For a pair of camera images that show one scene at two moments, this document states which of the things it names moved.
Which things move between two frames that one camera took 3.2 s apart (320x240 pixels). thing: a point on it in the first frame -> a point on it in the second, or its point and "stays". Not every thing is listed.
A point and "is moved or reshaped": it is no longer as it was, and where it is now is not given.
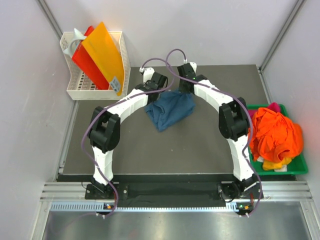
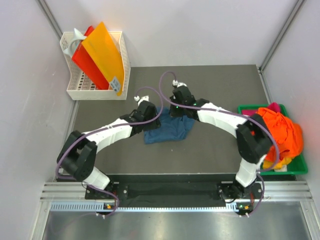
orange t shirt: (273, 137) stays
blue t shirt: (170, 108) is moved or reshaped
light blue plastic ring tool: (77, 37) stays
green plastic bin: (298, 166) stays
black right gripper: (181, 89) -> (173, 113)
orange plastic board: (100, 46) stays
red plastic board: (83, 60) stays
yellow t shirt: (273, 165) stays
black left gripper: (145, 83) -> (156, 124)
